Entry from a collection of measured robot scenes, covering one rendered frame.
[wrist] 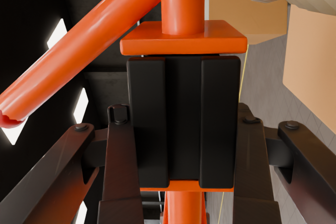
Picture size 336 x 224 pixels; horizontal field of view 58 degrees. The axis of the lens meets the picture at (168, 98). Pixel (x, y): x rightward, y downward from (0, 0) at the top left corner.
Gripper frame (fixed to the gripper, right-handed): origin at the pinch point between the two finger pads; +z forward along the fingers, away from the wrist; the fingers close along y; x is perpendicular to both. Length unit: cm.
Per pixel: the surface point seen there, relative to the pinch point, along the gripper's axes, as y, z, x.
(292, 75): 12.9, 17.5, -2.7
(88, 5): -272, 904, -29
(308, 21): 12.9, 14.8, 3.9
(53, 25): -339, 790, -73
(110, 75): -245, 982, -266
